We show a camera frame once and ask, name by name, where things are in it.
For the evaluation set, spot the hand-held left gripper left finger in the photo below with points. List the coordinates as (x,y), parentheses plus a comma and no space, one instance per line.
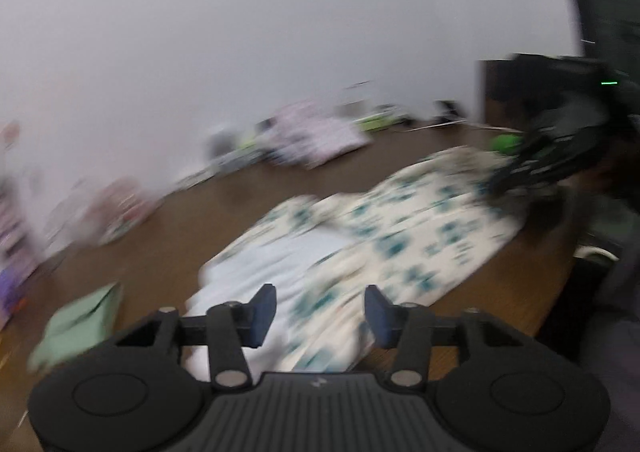
(262,314)

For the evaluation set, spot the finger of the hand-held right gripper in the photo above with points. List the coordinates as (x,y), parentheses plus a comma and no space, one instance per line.
(525,174)

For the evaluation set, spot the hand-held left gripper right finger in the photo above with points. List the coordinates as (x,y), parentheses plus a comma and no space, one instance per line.
(377,317)

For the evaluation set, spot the cream teal-flowered pants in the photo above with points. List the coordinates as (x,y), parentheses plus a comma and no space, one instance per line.
(400,242)

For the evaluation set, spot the pink floral ruffled garment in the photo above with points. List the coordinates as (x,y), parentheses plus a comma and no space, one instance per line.
(320,132)

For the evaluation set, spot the wooden chair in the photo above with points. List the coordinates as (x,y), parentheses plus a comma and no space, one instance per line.
(500,97)

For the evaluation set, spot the light green gadget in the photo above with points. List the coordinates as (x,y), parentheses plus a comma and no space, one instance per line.
(375,121)

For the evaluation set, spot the clear plastic snack bag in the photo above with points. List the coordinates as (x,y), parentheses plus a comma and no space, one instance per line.
(125,212)

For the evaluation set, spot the white astronaut speaker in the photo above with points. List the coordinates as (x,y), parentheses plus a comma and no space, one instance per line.
(222,139)

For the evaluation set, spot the mint green folded pouch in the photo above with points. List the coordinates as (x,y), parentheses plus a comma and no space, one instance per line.
(80,322)

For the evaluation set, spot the person's body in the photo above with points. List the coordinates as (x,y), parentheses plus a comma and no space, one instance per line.
(615,357)

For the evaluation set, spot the crochet-covered vase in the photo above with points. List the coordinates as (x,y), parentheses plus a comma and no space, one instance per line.
(12,232)

